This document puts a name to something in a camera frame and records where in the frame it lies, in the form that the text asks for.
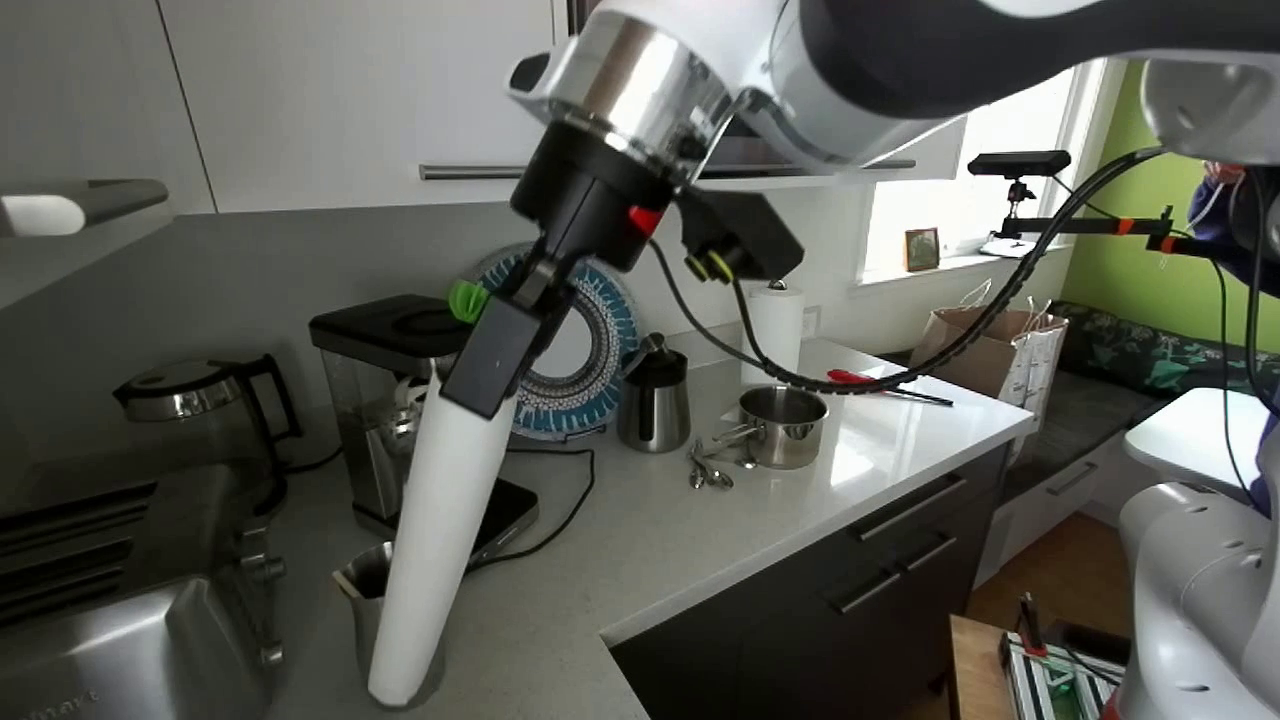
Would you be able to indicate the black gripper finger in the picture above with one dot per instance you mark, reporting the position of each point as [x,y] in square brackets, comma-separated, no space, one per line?
[494,353]
[561,303]

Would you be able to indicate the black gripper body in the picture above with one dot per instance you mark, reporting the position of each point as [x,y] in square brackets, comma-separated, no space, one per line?
[594,203]

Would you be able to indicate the white paper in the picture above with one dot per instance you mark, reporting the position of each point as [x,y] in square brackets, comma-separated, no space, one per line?
[443,533]

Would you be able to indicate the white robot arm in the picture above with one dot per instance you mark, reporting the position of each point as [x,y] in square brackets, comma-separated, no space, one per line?
[866,80]

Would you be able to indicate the silver metal cup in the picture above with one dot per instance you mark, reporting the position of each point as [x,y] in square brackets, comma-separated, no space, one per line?
[353,585]

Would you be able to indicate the small green object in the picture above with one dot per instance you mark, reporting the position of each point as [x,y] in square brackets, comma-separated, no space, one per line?
[465,303]

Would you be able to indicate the blue patterned plate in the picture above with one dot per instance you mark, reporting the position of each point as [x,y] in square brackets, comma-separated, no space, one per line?
[594,362]

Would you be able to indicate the black coffee maker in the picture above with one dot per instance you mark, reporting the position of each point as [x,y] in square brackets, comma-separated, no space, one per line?
[380,334]

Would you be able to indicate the steel carafe with black lid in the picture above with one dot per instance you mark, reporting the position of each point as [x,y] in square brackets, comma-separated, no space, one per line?
[659,396]

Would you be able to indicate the small metal spoon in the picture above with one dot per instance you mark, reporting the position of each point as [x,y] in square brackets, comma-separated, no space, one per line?
[705,468]

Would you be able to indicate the steel microwave oven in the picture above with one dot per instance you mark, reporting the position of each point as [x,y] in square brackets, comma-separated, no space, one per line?
[854,163]

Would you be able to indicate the white upper cabinet door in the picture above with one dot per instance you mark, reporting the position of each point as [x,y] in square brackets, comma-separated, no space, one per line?
[332,92]
[80,92]

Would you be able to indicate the dark kitchen base cabinet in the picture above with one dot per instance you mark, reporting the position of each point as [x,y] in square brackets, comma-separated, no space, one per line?
[854,585]

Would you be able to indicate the brown cardboard box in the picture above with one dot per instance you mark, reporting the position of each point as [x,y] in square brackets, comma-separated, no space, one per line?
[985,348]

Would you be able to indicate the grey range hood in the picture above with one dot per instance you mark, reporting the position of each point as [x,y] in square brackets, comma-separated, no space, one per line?
[67,212]

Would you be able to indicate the patterned bench cushion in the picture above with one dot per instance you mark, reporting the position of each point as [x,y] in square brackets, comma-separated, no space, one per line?
[1161,362]

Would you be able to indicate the white tray of tools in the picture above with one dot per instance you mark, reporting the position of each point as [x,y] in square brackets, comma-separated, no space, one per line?
[1052,667]

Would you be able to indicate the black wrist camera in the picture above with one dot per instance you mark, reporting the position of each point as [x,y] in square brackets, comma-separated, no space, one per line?
[743,235]

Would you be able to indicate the small picture frame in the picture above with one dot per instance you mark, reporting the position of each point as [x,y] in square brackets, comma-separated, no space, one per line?
[921,250]

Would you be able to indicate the black camera on stand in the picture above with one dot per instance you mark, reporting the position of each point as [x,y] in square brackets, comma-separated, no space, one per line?
[1023,163]

